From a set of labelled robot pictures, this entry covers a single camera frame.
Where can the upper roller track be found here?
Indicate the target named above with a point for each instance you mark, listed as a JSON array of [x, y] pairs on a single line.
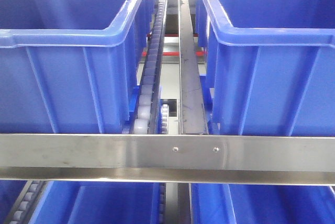
[[148, 105]]

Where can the roller track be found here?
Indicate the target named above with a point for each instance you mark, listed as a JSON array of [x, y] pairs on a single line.
[[148, 105], [26, 202]]

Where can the upper left blue bin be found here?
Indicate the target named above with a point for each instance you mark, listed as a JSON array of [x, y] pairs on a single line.
[[69, 66]]

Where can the blue bin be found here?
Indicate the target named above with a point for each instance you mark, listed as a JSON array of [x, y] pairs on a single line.
[[236, 203], [271, 65], [69, 66], [99, 202]]

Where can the lower right blue bin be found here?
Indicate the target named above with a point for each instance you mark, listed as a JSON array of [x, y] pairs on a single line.
[[236, 203]]

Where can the upper right blue bin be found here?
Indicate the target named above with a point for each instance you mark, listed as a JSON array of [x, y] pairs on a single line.
[[271, 65]]

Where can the lower left blue bin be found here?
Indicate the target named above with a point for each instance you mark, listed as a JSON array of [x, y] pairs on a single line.
[[99, 202]]

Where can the lower far left bin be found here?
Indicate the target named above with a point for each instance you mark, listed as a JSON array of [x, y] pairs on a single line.
[[10, 190]]

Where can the lower left roller track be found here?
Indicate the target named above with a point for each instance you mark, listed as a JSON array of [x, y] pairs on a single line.
[[26, 202]]

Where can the steel divider rail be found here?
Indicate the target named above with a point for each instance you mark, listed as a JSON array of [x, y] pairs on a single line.
[[192, 108]]

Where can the steel front shelf rail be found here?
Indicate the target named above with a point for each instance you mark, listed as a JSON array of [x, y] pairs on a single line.
[[169, 158]]

